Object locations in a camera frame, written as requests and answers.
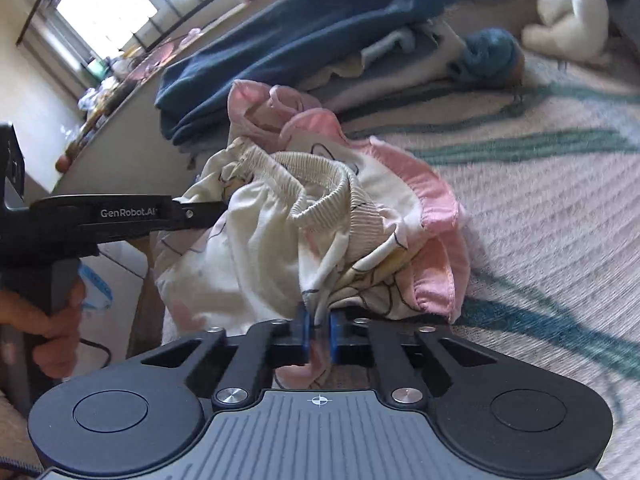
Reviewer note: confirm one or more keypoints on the person's left hand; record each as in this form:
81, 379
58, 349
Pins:
55, 340

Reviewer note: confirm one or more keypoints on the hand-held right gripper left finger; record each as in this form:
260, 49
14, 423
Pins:
303, 336

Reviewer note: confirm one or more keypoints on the light blue fleece garment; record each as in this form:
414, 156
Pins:
415, 55

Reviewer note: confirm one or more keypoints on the pink trimmed pajama top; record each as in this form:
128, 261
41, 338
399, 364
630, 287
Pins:
295, 120

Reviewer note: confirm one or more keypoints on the blue printed ribbon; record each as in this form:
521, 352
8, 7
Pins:
100, 287

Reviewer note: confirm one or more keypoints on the pink glass bowl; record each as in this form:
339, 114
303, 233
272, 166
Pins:
160, 55

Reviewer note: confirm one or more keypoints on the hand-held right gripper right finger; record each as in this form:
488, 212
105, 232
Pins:
336, 337

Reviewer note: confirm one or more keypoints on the white plush toy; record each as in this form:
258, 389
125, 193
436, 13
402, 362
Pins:
565, 20

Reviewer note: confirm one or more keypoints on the striped waffle blanket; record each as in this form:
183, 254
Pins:
525, 210

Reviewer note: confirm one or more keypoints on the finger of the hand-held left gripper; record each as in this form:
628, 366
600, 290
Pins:
200, 214

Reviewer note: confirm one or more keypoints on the cream printed pajama pants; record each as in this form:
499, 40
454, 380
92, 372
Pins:
260, 250

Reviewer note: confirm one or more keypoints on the dark blue fleece pants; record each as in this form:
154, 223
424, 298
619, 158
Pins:
300, 35

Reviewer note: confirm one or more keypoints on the blue rolled sock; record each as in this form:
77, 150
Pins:
492, 55

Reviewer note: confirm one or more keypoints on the window with dark frame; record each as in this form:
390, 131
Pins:
105, 5

